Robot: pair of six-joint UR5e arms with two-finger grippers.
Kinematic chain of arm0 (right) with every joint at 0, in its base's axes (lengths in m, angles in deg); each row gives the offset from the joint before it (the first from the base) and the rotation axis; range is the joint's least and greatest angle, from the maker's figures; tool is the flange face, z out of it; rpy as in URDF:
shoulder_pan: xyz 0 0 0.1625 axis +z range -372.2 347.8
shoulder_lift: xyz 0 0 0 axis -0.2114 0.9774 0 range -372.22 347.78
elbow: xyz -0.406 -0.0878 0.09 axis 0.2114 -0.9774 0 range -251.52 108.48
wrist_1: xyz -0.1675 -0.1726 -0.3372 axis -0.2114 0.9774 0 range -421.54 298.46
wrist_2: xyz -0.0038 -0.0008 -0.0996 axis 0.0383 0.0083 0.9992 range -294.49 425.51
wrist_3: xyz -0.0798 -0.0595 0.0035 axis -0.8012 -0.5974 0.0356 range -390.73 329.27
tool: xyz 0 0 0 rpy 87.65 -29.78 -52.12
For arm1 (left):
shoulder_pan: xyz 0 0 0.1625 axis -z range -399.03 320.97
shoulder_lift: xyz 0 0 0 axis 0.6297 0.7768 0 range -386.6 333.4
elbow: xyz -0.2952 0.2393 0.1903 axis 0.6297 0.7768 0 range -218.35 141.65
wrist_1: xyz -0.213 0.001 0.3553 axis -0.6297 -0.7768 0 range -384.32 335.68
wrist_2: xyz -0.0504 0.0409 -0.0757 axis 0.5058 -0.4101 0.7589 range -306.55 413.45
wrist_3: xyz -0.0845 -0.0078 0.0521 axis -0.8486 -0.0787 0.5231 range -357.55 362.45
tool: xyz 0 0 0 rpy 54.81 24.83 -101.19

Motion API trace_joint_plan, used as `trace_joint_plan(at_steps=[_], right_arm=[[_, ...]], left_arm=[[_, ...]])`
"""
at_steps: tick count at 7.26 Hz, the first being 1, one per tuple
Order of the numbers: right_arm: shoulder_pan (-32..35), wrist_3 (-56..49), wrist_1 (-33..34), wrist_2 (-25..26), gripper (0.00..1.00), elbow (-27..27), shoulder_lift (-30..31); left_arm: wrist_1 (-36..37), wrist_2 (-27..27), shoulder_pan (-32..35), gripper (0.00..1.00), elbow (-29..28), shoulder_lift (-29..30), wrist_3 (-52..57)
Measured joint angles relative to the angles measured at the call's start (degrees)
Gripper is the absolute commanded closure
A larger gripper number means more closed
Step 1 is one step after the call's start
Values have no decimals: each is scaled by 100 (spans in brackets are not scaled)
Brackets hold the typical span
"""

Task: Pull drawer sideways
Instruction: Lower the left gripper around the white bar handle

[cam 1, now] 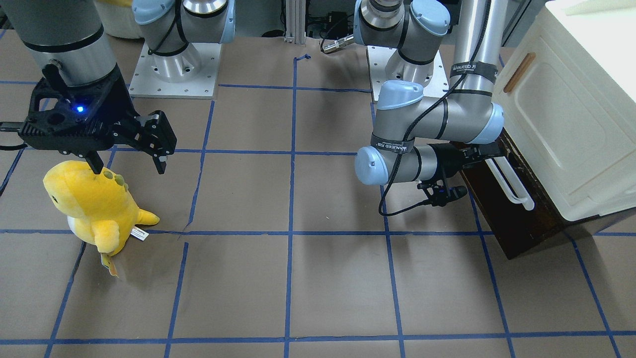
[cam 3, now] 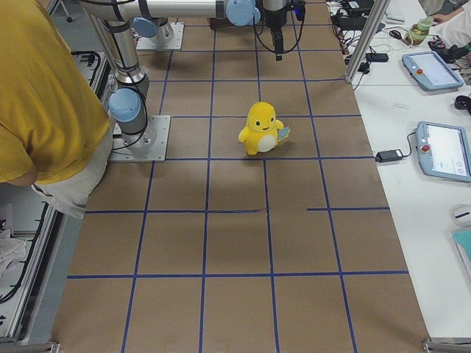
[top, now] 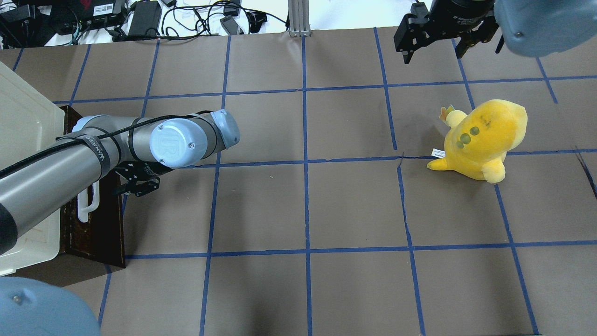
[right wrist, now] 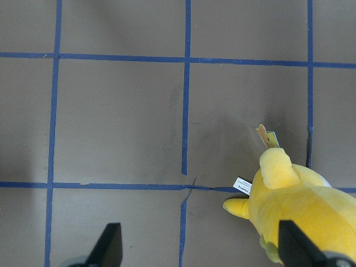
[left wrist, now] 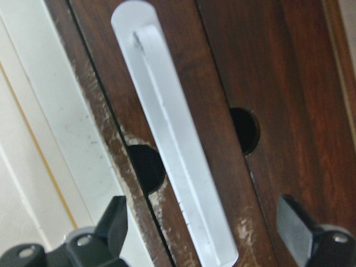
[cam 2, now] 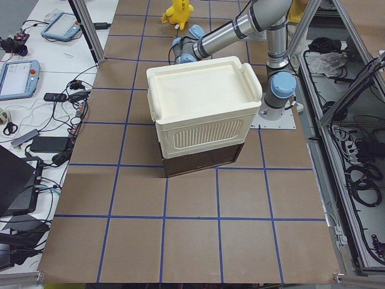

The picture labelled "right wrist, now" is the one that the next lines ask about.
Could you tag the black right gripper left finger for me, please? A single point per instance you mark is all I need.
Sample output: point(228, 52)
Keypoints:
point(108, 250)

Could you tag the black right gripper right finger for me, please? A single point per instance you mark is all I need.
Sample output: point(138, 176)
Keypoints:
point(295, 248)

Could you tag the yellow dinosaur plush toy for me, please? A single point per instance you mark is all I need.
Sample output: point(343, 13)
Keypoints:
point(282, 190)

